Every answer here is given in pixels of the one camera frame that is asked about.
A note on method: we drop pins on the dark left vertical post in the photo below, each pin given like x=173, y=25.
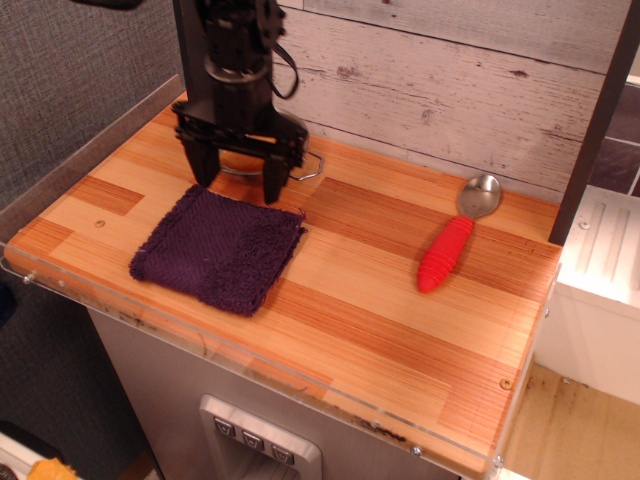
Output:
x=193, y=49

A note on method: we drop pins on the clear acrylic front guard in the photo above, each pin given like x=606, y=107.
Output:
x=464, y=462

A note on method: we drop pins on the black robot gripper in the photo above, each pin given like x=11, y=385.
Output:
x=239, y=116

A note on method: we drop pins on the small metal bowl with handles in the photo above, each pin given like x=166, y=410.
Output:
x=248, y=166

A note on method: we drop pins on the red handled metal spoon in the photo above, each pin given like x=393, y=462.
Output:
x=480, y=197

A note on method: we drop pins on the dark vertical post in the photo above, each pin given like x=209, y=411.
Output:
x=604, y=110
x=193, y=49

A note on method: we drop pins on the purple rag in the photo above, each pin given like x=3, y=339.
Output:
x=224, y=252

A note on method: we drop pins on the clear acrylic left guard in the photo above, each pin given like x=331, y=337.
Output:
x=61, y=178

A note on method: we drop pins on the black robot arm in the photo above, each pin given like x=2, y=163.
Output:
x=227, y=50

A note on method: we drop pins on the yellow object bottom left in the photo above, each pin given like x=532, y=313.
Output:
x=51, y=469

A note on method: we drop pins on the silver dispenser button panel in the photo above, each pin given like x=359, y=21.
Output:
x=245, y=446

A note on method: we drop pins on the dark right vertical post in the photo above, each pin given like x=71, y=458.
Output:
x=604, y=110

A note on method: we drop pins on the clear acrylic guard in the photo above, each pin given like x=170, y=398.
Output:
x=464, y=462
x=61, y=178

